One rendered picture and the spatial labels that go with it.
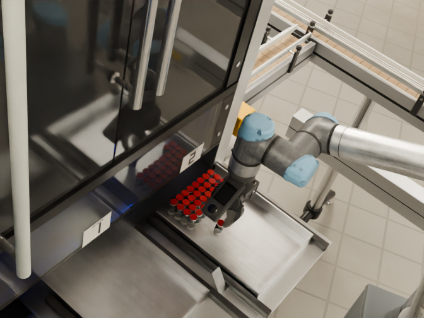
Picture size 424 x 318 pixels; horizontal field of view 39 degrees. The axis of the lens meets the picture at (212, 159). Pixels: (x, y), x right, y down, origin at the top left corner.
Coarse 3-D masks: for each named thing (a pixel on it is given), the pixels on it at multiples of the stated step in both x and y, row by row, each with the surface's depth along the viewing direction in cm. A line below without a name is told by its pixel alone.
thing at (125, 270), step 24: (96, 240) 151; (120, 240) 153; (144, 240) 152; (72, 264) 145; (96, 264) 147; (120, 264) 148; (144, 264) 150; (168, 264) 150; (48, 288) 138; (72, 288) 141; (96, 288) 142; (120, 288) 144; (144, 288) 145; (168, 288) 146; (192, 288) 148; (72, 312) 136; (96, 312) 138; (120, 312) 139; (144, 312) 141; (168, 312) 142
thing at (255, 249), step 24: (216, 168) 174; (168, 216) 161; (264, 216) 168; (288, 216) 165; (192, 240) 153; (216, 240) 159; (240, 240) 161; (264, 240) 162; (288, 240) 164; (216, 264) 152; (240, 264) 155; (264, 264) 157; (288, 264) 159; (264, 288) 149
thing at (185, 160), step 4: (196, 148) 157; (200, 148) 159; (192, 152) 156; (196, 152) 159; (200, 152) 161; (188, 156) 156; (192, 156) 158; (196, 156) 160; (184, 160) 155; (188, 160) 157; (196, 160) 162; (184, 164) 157; (180, 168) 157; (184, 168) 159; (180, 172) 158
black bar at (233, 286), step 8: (152, 216) 158; (152, 224) 158; (160, 224) 157; (160, 232) 157; (168, 232) 155; (176, 240) 154; (184, 240) 155; (184, 248) 154; (192, 248) 154; (192, 256) 153; (200, 256) 152; (200, 264) 153; (208, 264) 151; (224, 272) 151; (224, 280) 149; (232, 280) 149; (232, 288) 149; (240, 288) 148; (240, 296) 148; (248, 296) 147; (248, 304) 148; (256, 304) 146; (264, 312) 145
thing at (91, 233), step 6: (108, 216) 138; (102, 222) 137; (108, 222) 140; (90, 228) 134; (96, 228) 136; (102, 228) 139; (84, 234) 133; (90, 234) 136; (96, 234) 138; (84, 240) 135; (90, 240) 138; (84, 246) 137
